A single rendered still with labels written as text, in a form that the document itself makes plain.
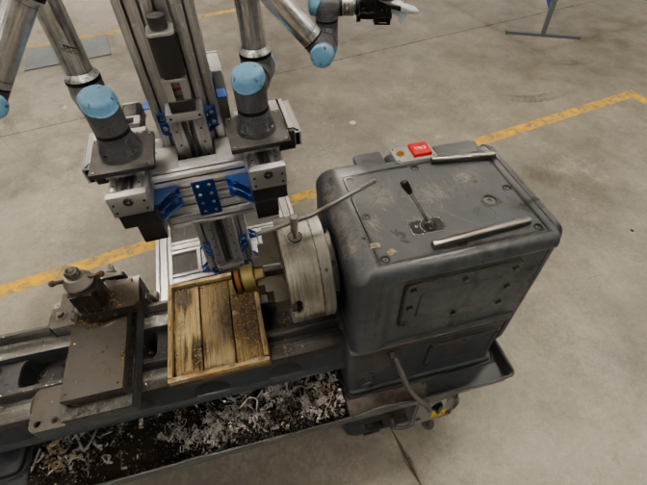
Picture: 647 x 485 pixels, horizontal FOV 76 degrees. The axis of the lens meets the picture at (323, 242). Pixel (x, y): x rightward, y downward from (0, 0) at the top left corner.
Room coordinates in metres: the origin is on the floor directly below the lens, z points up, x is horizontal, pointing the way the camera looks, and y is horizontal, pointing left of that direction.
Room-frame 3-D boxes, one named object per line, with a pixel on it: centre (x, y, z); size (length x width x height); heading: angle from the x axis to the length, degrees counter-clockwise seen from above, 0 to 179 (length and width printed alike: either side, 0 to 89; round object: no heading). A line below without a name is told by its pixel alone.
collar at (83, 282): (0.71, 0.70, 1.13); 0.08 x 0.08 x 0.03
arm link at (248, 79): (1.39, 0.24, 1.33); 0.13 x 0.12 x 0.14; 173
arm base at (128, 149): (1.27, 0.72, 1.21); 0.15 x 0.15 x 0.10
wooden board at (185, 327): (0.71, 0.36, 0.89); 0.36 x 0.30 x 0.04; 12
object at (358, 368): (0.87, -0.31, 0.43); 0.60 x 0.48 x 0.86; 102
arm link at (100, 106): (1.27, 0.72, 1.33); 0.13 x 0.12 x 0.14; 35
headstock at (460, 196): (0.87, -0.31, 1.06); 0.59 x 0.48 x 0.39; 102
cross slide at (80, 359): (0.65, 0.69, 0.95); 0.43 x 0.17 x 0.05; 12
